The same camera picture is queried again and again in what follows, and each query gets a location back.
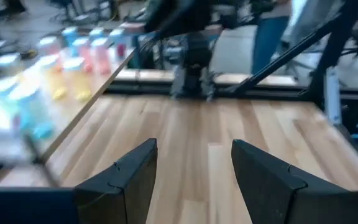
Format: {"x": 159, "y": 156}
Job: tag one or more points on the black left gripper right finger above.
{"x": 275, "y": 193}

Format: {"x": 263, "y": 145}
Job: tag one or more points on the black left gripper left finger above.
{"x": 120, "y": 193}

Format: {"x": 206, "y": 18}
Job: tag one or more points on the clear container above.
{"x": 33, "y": 109}

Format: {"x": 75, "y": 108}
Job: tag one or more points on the yellow medicine bottle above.
{"x": 8, "y": 62}
{"x": 53, "y": 74}
{"x": 78, "y": 79}

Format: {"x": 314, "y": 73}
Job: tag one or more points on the green medicine bottle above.
{"x": 0, "y": 87}

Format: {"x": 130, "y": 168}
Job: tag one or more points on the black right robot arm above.
{"x": 194, "y": 56}

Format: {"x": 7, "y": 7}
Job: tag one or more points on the person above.
{"x": 269, "y": 40}

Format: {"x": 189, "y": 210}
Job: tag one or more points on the wooden shelf with black frame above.
{"x": 73, "y": 105}

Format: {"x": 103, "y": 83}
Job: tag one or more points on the black aluminium rig frame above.
{"x": 154, "y": 88}

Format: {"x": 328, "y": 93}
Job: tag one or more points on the silver metal bracket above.
{"x": 332, "y": 96}

